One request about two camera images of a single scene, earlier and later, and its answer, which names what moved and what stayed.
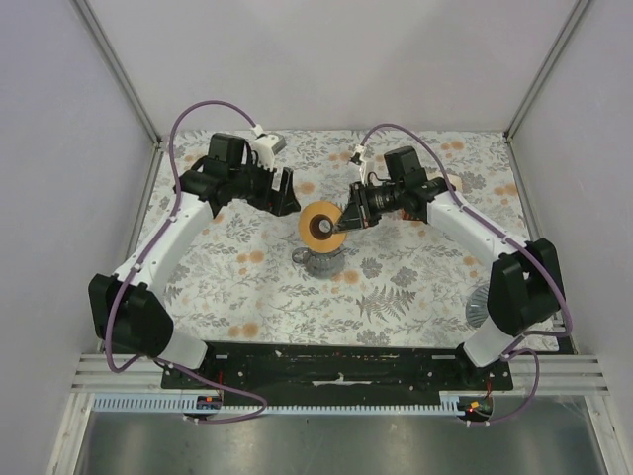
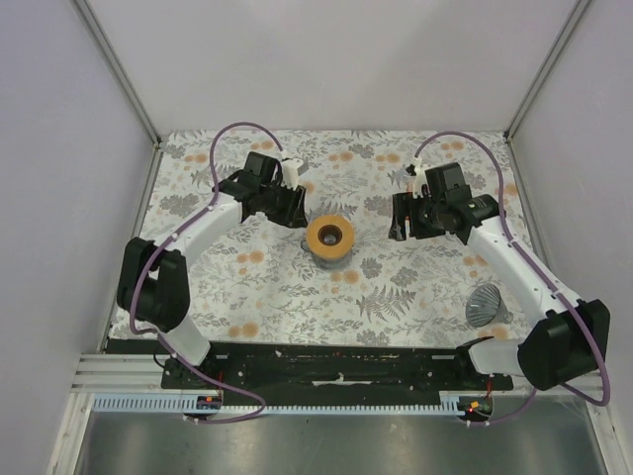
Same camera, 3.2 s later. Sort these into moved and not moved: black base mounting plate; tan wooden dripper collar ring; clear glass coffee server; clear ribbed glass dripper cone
Moved: clear glass coffee server; tan wooden dripper collar ring
Not moved: black base mounting plate; clear ribbed glass dripper cone
